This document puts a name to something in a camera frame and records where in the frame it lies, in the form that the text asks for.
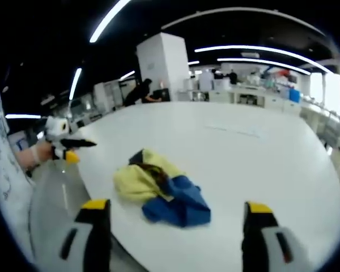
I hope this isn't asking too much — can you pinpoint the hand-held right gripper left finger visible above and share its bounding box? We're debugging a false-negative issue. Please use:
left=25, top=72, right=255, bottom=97
left=44, top=198, right=112, bottom=272

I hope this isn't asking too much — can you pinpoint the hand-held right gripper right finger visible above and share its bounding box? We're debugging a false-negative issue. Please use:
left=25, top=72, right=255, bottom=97
left=241, top=201, right=311, bottom=272

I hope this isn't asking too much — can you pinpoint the yellow and blue garment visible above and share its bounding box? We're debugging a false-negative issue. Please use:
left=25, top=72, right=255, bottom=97
left=113, top=148, right=212, bottom=228

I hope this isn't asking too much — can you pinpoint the person's left hand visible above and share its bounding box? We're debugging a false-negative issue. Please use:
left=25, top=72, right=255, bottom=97
left=31, top=141, right=56, bottom=165

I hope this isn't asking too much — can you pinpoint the white cabinet row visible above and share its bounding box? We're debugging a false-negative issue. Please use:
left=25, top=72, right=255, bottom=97
left=69, top=79, right=137, bottom=125

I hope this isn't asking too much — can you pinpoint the person's white printed shirt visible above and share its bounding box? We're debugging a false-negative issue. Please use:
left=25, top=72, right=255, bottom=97
left=0, top=93, right=36, bottom=264

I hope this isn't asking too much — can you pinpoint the black monitor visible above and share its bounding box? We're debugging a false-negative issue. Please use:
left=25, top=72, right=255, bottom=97
left=152, top=88, right=171, bottom=102

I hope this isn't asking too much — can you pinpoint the white square pillar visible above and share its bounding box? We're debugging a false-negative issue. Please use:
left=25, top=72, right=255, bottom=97
left=135, top=32, right=191, bottom=102

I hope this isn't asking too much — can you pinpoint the white lab counter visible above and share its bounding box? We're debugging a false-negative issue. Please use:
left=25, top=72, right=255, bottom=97
left=177, top=84, right=304, bottom=110

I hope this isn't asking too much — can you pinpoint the blue bin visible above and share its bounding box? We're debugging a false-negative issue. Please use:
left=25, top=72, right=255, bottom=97
left=287, top=88, right=302, bottom=103

